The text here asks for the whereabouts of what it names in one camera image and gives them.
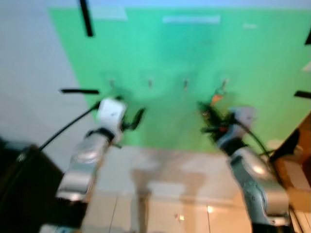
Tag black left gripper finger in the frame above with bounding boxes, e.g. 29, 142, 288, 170
131, 107, 146, 129

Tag keys with orange tag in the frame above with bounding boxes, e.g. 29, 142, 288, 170
209, 85, 228, 106

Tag short black tape strip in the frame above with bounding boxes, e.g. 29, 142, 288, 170
294, 90, 311, 100
60, 88, 101, 95

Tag long white tape strip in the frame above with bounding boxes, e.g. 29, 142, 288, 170
162, 15, 221, 24

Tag brown cardboard box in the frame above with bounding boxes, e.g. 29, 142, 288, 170
271, 113, 311, 213

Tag wide white tape patch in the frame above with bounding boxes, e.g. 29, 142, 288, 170
91, 7, 128, 21

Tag black cabinet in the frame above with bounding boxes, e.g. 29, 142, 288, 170
0, 138, 65, 233

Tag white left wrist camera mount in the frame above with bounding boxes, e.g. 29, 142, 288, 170
97, 98, 127, 131

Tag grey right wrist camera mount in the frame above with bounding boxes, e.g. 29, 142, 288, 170
227, 106, 256, 133

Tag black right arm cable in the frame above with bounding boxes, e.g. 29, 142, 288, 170
237, 120, 274, 157

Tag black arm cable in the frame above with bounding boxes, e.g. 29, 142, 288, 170
237, 120, 274, 157
39, 102, 101, 151

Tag green wall sheet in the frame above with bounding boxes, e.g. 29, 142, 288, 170
49, 7, 311, 153

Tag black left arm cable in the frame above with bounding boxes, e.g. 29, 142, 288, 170
39, 102, 101, 151

